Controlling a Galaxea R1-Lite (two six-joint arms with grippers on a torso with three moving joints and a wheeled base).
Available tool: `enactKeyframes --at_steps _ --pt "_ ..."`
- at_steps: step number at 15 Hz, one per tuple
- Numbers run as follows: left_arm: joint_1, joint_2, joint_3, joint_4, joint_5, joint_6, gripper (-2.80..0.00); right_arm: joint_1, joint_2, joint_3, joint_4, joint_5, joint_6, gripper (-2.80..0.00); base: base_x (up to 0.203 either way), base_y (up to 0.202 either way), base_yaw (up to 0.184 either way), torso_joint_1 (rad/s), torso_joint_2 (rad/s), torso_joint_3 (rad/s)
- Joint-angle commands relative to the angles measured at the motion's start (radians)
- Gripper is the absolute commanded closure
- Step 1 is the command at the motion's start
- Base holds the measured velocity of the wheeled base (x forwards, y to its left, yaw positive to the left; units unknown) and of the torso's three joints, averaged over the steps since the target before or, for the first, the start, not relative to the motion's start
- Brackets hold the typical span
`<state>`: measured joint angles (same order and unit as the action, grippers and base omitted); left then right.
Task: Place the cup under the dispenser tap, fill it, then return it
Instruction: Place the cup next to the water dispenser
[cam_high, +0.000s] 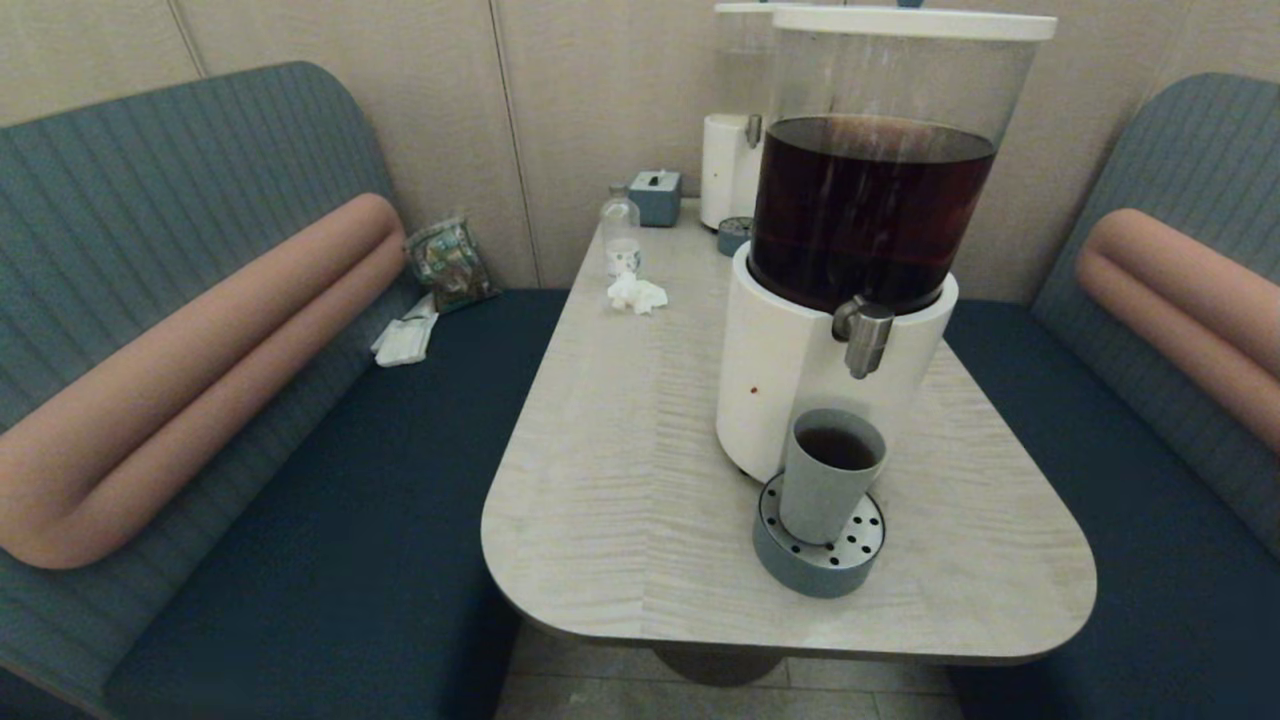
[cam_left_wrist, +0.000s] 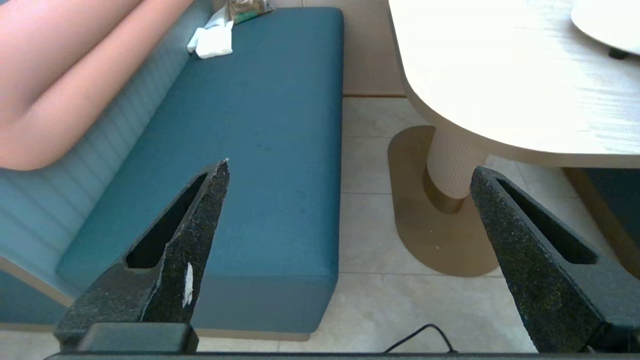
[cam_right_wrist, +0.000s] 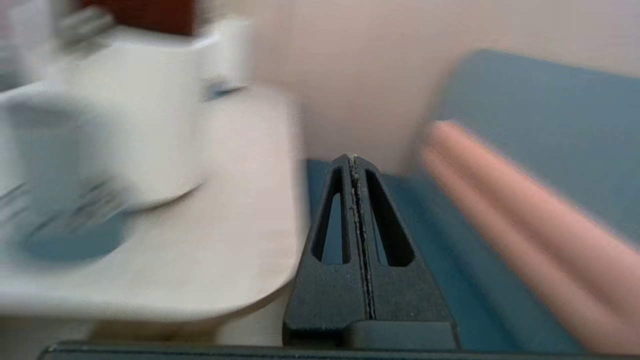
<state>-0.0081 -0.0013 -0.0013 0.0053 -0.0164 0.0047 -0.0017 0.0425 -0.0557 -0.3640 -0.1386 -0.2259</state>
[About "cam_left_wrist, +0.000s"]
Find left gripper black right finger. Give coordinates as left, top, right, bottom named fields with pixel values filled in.
left=470, top=166, right=640, bottom=353

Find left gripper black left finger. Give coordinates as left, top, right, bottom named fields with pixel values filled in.
left=54, top=159, right=231, bottom=351

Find dark blue bench seat cushion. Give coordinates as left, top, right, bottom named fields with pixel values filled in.
left=55, top=6, right=345, bottom=336
left=565, top=167, right=640, bottom=281

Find teal ribbed bench backrest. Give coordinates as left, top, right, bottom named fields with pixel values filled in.
left=0, top=0, right=221, bottom=321

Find white paper napkins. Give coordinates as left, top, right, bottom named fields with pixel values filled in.
left=186, top=19, right=234, bottom=60

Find pink bolster cushion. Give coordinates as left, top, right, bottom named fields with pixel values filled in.
left=0, top=0, right=193, bottom=171

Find clear snack bag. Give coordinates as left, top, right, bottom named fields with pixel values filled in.
left=225, top=0, right=275, bottom=25

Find large dispenser with dark tea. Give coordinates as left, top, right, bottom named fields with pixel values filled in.
left=571, top=0, right=640, bottom=60

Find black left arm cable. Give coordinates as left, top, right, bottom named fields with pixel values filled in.
left=382, top=323, right=456, bottom=353

